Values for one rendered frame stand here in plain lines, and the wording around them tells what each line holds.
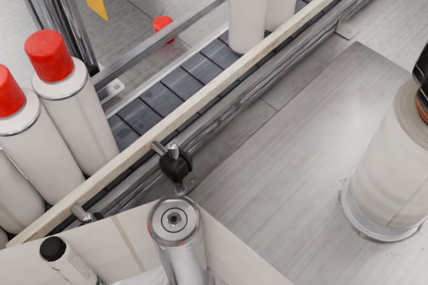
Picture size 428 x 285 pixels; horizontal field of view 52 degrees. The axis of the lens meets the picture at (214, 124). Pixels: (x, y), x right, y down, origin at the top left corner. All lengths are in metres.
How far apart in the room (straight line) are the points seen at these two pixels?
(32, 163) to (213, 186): 0.20
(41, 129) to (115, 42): 0.35
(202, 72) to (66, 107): 0.25
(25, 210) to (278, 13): 0.41
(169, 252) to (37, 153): 0.18
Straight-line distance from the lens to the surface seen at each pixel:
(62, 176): 0.49
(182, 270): 0.36
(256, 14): 0.59
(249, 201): 0.51
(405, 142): 0.38
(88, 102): 0.44
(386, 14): 0.82
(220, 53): 0.64
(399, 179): 0.41
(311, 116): 0.58
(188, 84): 0.61
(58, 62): 0.40
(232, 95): 0.59
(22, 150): 0.43
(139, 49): 0.54
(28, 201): 0.50
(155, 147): 0.52
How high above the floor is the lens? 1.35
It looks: 56 degrees down
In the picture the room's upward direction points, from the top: 2 degrees counter-clockwise
